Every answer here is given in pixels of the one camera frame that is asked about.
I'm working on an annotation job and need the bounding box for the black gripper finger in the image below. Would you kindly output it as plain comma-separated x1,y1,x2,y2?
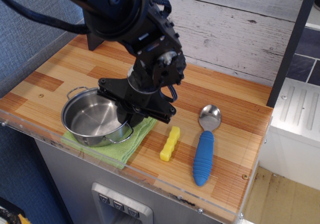
128,112,146,128
116,103,132,124

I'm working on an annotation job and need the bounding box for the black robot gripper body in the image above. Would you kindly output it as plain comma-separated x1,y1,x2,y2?
97,67,176,123

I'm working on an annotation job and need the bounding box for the silver metal pan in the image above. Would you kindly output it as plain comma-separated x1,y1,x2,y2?
61,86,134,147

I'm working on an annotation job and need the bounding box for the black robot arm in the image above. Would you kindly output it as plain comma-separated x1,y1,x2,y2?
71,0,186,126

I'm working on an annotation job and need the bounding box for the green folded cloth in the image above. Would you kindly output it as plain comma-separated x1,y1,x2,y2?
61,117,157,169

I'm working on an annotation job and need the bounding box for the yellow plastic toy block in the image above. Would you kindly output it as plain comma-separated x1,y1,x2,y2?
159,126,181,161

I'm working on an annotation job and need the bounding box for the silver button control panel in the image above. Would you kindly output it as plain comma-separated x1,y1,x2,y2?
91,182,154,223

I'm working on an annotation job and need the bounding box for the clear acrylic table guard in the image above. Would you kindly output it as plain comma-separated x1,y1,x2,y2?
0,109,273,222

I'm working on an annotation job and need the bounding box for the yellow object bottom left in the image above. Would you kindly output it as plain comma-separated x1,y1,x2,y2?
0,205,31,224

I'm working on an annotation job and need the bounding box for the white ridged cabinet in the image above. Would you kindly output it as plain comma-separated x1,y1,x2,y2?
259,78,320,189

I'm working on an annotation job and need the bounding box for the blue handled metal spoon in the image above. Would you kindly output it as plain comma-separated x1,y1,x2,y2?
192,104,221,186

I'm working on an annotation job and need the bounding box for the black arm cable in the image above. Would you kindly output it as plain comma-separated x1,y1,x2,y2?
0,0,178,103

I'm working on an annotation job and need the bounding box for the dark vertical post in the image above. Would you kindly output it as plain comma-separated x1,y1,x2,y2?
266,0,314,108

